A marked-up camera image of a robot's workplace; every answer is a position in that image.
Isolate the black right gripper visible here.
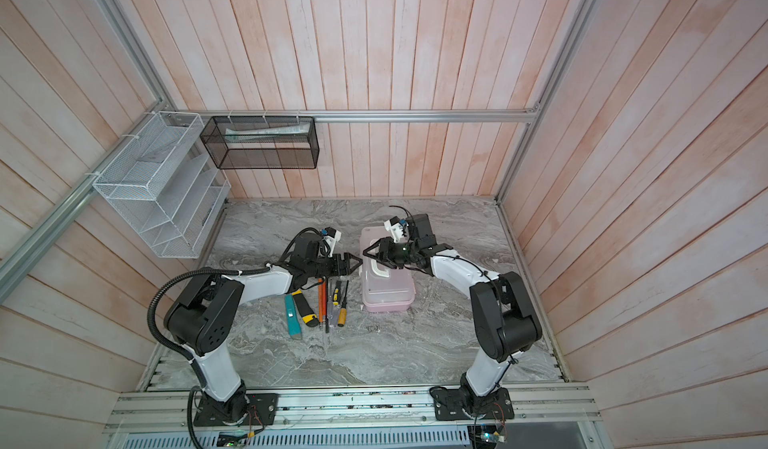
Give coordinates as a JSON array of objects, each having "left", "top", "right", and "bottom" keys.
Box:
[{"left": 364, "top": 238, "right": 419, "bottom": 269}]

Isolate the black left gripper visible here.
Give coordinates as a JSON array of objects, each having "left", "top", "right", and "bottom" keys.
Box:
[{"left": 307, "top": 252, "right": 364, "bottom": 278}]

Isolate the yellow black utility knife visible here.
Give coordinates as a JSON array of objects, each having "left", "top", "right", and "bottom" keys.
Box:
[{"left": 291, "top": 290, "right": 320, "bottom": 328}]

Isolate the teal utility knife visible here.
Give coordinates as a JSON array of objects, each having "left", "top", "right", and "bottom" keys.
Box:
[{"left": 284, "top": 294, "right": 302, "bottom": 340}]

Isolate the white wire mesh shelf rack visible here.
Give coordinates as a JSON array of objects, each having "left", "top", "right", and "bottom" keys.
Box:
[{"left": 94, "top": 112, "right": 231, "bottom": 259}]

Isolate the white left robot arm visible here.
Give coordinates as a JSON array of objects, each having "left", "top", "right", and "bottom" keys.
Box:
[{"left": 148, "top": 228, "right": 362, "bottom": 403}]

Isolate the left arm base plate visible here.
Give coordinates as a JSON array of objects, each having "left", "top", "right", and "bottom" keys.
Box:
[{"left": 192, "top": 393, "right": 279, "bottom": 427}]

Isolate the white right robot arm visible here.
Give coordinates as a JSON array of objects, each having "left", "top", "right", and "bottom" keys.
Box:
[{"left": 363, "top": 214, "right": 543, "bottom": 399}]

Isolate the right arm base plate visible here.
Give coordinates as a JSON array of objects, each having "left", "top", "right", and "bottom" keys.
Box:
[{"left": 429, "top": 386, "right": 515, "bottom": 422}]

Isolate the orange handled screwdriver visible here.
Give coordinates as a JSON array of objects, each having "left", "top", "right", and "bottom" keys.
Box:
[{"left": 337, "top": 281, "right": 349, "bottom": 327}]

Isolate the aluminium mounting rail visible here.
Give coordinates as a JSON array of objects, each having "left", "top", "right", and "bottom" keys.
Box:
[{"left": 104, "top": 382, "right": 602, "bottom": 434}]

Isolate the black mesh wall basket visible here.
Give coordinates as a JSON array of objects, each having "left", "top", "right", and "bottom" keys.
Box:
[{"left": 200, "top": 115, "right": 320, "bottom": 170}]

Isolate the pink tool box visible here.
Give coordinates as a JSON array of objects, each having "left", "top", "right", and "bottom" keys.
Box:
[{"left": 361, "top": 256, "right": 416, "bottom": 313}]

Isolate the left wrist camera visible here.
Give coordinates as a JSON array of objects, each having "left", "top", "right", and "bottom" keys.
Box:
[{"left": 320, "top": 227, "right": 341, "bottom": 257}]

